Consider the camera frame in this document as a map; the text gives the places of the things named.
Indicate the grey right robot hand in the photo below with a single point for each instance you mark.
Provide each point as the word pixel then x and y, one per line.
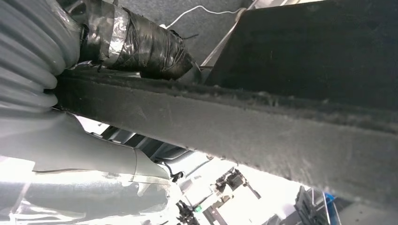
pixel 77 149

